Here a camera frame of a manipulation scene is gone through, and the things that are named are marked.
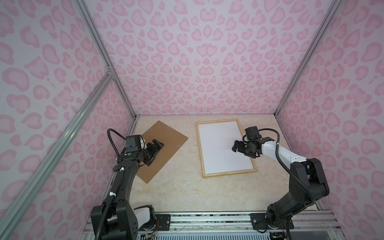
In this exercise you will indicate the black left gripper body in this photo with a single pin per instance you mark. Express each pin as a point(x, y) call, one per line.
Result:
point(142, 152)

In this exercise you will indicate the light wooden picture frame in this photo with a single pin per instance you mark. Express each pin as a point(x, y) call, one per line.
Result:
point(228, 174)

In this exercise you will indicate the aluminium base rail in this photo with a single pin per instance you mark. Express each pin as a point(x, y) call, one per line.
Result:
point(307, 225)

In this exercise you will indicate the diagonal aluminium strut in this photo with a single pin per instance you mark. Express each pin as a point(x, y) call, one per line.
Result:
point(21, 204)

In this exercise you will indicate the brown cardboard backing board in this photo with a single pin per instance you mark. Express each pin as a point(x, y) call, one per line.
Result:
point(172, 140)

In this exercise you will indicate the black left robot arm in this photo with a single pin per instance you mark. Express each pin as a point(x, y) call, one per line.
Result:
point(115, 219)

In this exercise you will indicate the dark landscape photo print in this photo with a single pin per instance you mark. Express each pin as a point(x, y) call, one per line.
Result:
point(225, 147)

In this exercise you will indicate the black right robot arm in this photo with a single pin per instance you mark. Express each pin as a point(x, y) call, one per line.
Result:
point(307, 182)

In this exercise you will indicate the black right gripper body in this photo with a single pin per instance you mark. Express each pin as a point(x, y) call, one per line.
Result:
point(249, 151)

